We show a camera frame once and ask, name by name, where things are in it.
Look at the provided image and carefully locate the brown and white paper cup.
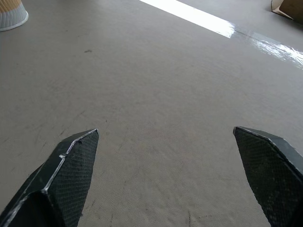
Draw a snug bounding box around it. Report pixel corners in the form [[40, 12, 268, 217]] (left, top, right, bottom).
[[0, 0, 29, 33]]

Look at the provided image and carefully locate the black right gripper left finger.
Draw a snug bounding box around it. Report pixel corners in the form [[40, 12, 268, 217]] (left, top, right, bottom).
[[0, 128, 99, 227]]

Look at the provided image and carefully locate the brown cardboard box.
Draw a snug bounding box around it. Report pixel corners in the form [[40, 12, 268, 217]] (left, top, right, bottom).
[[270, 0, 303, 25]]

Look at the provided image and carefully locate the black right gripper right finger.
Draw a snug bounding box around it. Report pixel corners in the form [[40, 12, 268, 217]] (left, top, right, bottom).
[[232, 126, 303, 227]]

